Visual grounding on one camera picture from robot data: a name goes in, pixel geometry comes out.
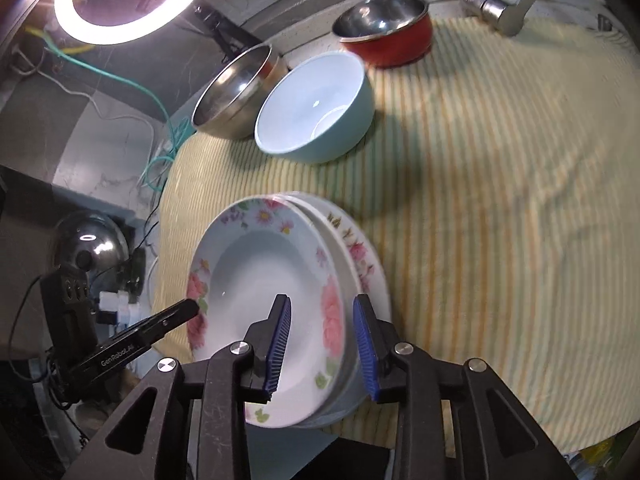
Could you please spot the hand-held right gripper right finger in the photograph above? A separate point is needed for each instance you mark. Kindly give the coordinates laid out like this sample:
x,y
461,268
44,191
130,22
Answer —
x,y
365,350

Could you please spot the pink rose deep plate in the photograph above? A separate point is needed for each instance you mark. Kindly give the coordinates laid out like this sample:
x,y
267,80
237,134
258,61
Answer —
x,y
250,270

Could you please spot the yellow striped cloth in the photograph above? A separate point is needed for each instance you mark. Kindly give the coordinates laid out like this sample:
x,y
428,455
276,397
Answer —
x,y
475,210

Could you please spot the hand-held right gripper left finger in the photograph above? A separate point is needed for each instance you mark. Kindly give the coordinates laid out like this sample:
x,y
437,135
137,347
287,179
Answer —
x,y
279,345

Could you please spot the light blue ceramic bowl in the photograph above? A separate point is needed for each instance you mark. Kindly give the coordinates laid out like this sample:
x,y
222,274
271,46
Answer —
x,y
310,90

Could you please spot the large steel bowl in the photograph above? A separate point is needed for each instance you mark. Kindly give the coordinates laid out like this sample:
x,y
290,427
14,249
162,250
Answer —
x,y
235,100

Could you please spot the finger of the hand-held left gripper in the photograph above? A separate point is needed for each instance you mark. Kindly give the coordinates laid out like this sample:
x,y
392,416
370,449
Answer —
x,y
175,316

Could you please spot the red steel bowl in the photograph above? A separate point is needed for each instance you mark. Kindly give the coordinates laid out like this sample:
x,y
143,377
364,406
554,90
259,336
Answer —
x,y
395,45

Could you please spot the pink blossom plate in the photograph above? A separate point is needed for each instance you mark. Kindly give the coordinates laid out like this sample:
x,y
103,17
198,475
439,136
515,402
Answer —
x,y
365,265

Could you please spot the black mini tripod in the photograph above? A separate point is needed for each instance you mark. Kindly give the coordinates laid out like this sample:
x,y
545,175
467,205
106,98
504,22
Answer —
x,y
225,32

